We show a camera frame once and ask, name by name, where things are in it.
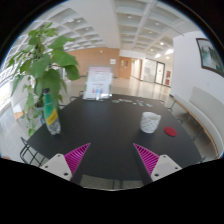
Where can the framed landscape painting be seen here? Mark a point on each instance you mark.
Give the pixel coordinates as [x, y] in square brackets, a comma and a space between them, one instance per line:
[210, 55]

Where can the potted green plant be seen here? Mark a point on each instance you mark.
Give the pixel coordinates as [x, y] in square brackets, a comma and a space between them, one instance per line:
[46, 70]

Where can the white polka-dot mug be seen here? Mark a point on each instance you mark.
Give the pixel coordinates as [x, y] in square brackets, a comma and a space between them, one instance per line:
[149, 122]

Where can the clear acrylic sign stand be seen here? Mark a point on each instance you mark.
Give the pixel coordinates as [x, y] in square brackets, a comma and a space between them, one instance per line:
[97, 82]

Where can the red round coaster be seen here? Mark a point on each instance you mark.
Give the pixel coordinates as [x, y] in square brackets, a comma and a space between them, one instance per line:
[170, 131]

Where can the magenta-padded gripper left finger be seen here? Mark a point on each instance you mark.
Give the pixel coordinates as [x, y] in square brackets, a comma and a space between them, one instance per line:
[76, 158]

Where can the glass entrance doors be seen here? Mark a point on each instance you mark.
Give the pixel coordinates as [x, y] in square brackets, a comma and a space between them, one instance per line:
[154, 70]

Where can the green drink bottle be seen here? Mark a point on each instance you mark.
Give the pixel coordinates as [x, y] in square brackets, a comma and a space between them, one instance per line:
[51, 115]

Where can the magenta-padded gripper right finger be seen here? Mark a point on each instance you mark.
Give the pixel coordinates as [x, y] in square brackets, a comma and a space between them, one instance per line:
[148, 159]

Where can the long white bench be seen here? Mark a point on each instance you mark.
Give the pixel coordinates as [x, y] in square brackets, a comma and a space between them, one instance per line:
[206, 110]

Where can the ceiling lights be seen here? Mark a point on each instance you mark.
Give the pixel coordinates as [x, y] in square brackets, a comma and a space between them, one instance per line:
[161, 43]

